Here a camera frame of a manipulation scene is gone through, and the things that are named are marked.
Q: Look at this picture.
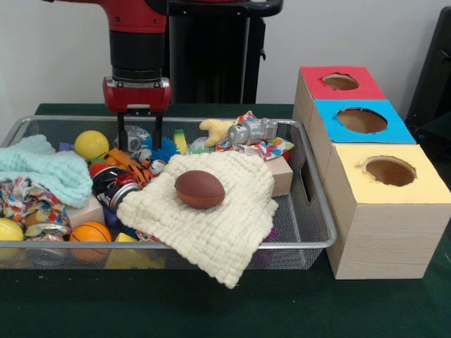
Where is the light blue knitted cloth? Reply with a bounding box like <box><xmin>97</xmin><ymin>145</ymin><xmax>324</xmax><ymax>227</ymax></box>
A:
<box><xmin>0</xmin><ymin>134</ymin><xmax>93</xmax><ymax>208</ymax></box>

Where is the cream knitted cloth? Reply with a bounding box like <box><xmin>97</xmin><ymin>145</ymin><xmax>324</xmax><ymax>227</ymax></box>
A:
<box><xmin>116</xmin><ymin>150</ymin><xmax>279</xmax><ymax>289</ymax></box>

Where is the crushed clear plastic cup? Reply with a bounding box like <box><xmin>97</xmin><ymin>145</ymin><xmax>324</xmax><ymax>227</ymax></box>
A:
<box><xmin>114</xmin><ymin>125</ymin><xmax>156</xmax><ymax>156</ymax></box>

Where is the silver wire mesh bin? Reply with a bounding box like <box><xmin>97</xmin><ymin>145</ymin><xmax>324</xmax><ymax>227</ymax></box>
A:
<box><xmin>0</xmin><ymin>115</ymin><xmax>338</xmax><ymax>271</ymax></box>

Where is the orange toy basketball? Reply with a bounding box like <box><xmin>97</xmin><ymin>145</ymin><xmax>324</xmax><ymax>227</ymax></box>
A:
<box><xmin>69</xmin><ymin>221</ymin><xmax>113</xmax><ymax>264</ymax></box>

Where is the colourful dotted cloth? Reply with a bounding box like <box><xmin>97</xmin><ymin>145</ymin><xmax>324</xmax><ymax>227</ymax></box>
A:
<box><xmin>215</xmin><ymin>111</ymin><xmax>295</xmax><ymax>162</ymax></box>

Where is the yellow plush toy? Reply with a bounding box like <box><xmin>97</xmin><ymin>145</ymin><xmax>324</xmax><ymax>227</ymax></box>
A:
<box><xmin>199</xmin><ymin>118</ymin><xmax>235</xmax><ymax>148</ymax></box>

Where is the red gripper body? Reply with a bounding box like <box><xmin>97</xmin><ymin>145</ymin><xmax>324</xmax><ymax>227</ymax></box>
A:
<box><xmin>102</xmin><ymin>76</ymin><xmax>173</xmax><ymax>116</ymax></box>

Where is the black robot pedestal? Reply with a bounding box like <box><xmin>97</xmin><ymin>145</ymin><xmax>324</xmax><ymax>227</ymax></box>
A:
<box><xmin>165</xmin><ymin>0</ymin><xmax>285</xmax><ymax>105</ymax></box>

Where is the wooden box with three holes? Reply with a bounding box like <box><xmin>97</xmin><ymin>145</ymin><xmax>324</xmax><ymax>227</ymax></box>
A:
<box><xmin>292</xmin><ymin>65</ymin><xmax>451</xmax><ymax>281</ymax></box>

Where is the crushed black drink can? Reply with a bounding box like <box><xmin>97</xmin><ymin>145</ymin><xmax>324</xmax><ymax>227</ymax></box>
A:
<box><xmin>92</xmin><ymin>168</ymin><xmax>141</xmax><ymax>211</ymax></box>

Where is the brown toy football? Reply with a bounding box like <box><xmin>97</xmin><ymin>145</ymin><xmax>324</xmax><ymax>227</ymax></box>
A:
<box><xmin>174</xmin><ymin>170</ymin><xmax>226</xmax><ymax>210</ymax></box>

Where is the yellow foam ball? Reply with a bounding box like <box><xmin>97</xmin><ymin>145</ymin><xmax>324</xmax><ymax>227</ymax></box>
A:
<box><xmin>74</xmin><ymin>130</ymin><xmax>110</xmax><ymax>162</ymax></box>
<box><xmin>0</xmin><ymin>217</ymin><xmax>25</xmax><ymax>261</ymax></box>

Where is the dark green table cloth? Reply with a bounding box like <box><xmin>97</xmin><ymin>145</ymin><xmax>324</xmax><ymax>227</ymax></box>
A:
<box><xmin>416</xmin><ymin>111</ymin><xmax>451</xmax><ymax>146</ymax></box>
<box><xmin>0</xmin><ymin>102</ymin><xmax>451</xmax><ymax>338</ymax></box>

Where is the black chair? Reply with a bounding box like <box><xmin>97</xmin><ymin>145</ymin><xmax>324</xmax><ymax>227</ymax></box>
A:
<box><xmin>404</xmin><ymin>6</ymin><xmax>451</xmax><ymax>123</ymax></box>

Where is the blue spiky ball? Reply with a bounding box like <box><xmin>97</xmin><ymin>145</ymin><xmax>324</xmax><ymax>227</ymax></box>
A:
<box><xmin>146</xmin><ymin>137</ymin><xmax>187</xmax><ymax>163</ymax></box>

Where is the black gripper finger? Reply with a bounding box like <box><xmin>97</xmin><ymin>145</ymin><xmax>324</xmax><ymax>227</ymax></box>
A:
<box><xmin>116</xmin><ymin>111</ymin><xmax>129</xmax><ymax>151</ymax></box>
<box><xmin>151</xmin><ymin>111</ymin><xmax>165</xmax><ymax>151</ymax></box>

